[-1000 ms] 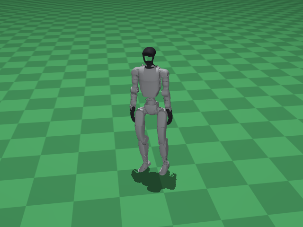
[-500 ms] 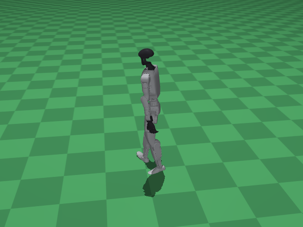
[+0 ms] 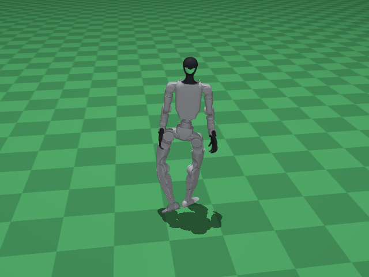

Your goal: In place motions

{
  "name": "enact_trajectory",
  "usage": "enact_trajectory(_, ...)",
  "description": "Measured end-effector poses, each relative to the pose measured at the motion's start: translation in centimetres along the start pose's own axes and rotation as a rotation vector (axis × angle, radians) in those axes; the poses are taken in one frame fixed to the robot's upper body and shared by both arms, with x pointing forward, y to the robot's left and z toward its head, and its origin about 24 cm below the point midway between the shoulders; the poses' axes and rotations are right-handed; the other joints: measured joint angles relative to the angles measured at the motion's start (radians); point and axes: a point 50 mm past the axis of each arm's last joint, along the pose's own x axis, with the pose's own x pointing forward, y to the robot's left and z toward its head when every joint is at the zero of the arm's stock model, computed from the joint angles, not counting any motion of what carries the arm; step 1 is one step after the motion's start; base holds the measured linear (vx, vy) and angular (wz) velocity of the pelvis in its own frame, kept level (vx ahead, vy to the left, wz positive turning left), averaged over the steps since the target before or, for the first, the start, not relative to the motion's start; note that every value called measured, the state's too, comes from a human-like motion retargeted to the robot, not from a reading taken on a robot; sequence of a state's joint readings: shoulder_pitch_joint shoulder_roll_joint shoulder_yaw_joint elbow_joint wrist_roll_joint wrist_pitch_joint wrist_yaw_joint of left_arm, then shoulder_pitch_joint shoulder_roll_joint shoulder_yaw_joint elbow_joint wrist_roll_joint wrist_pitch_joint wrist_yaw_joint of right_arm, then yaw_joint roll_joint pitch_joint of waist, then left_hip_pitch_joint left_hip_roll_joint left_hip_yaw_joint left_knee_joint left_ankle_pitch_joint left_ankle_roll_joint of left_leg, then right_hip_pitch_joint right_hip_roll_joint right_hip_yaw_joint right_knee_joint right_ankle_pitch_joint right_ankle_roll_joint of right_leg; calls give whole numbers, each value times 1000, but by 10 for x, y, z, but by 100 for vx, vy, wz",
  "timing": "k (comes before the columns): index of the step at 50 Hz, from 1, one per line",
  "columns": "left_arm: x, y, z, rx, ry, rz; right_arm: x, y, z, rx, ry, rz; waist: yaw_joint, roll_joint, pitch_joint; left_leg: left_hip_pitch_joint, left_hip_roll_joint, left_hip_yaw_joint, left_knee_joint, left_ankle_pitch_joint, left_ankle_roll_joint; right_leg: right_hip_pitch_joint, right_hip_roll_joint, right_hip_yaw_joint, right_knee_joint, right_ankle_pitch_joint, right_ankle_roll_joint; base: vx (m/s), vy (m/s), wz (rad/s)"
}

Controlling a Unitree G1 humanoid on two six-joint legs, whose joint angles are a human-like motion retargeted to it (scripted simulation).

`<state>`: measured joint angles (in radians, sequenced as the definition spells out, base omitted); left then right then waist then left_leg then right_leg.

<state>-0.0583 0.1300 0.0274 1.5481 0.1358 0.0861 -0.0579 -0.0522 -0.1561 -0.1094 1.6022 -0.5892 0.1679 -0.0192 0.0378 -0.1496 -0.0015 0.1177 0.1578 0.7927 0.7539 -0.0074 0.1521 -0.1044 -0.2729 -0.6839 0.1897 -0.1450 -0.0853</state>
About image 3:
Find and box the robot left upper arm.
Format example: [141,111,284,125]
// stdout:
[163,82,177,113]

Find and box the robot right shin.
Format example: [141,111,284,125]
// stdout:
[185,167,199,202]

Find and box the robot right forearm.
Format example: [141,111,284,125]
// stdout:
[206,106,216,136]

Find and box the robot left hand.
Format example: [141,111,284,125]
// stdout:
[158,128,164,149]

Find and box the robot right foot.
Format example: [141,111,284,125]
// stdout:
[181,197,199,207]

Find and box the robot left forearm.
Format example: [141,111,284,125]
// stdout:
[159,104,169,132]

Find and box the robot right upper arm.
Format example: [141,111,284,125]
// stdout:
[201,83,213,115]

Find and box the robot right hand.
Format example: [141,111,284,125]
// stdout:
[209,130,217,153]

